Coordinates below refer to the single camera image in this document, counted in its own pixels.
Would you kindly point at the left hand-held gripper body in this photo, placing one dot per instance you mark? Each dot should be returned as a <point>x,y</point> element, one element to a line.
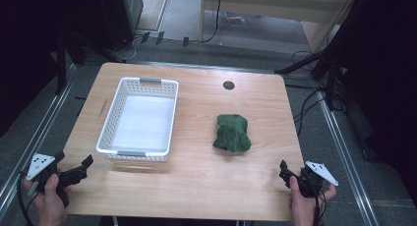
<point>40,163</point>

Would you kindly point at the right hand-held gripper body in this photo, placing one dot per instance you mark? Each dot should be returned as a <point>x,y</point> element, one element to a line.
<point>319,172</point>

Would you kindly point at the green cloth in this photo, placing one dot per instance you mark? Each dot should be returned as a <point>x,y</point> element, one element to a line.
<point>232,132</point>

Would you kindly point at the white plastic basket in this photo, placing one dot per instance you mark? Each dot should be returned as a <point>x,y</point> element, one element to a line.
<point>144,121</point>

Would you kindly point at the person's right hand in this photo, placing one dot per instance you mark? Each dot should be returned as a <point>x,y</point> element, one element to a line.
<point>303,208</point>

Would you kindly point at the person's left hand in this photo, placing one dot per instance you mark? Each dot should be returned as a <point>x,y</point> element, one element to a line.
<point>49,203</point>

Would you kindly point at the black round table grommet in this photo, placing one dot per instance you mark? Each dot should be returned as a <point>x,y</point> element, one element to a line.
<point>228,85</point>

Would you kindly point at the black metal stand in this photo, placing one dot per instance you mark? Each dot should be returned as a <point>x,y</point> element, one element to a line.
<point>327,62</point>
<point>60,65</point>

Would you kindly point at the black cabinet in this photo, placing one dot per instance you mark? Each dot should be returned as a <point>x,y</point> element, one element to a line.
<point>122,16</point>

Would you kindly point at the red printed paper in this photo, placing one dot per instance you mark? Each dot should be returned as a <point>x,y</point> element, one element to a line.
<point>236,20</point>

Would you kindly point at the light wooden furniture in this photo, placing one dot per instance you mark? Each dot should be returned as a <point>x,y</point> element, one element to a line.
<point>278,6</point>

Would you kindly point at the aluminium floor rail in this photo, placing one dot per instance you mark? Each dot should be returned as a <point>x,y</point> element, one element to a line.
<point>36,134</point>
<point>347,160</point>

